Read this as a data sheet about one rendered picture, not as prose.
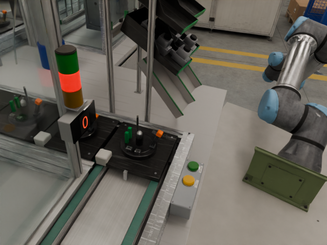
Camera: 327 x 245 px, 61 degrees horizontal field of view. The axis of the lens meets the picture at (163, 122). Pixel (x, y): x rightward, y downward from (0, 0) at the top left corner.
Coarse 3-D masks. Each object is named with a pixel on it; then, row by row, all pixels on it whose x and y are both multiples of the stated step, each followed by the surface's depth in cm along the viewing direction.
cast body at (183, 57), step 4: (180, 48) 106; (184, 48) 106; (188, 48) 107; (172, 52) 111; (176, 52) 108; (180, 52) 107; (184, 52) 106; (188, 52) 107; (172, 56) 109; (176, 56) 109; (180, 56) 108; (184, 56) 107; (188, 56) 110; (176, 60) 110; (180, 60) 109; (184, 60) 108; (188, 60) 109; (180, 64) 110; (184, 64) 109
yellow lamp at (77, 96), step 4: (80, 88) 72; (64, 92) 70; (68, 92) 70; (72, 92) 70; (76, 92) 71; (80, 92) 72; (64, 96) 71; (68, 96) 70; (72, 96) 71; (76, 96) 71; (80, 96) 72; (64, 100) 72; (68, 100) 71; (72, 100) 71; (76, 100) 72; (80, 100) 73; (64, 104) 73; (68, 104) 72; (72, 104) 72; (76, 104) 72; (80, 104) 73
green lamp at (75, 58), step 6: (72, 54) 64; (60, 60) 64; (66, 60) 64; (72, 60) 65; (60, 66) 65; (66, 66) 65; (72, 66) 66; (78, 66) 68; (60, 72) 67; (66, 72) 66; (72, 72) 67
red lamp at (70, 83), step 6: (78, 72) 69; (60, 78) 68; (66, 78) 67; (72, 78) 68; (78, 78) 69; (66, 84) 68; (72, 84) 68; (78, 84) 70; (66, 90) 69; (72, 90) 70
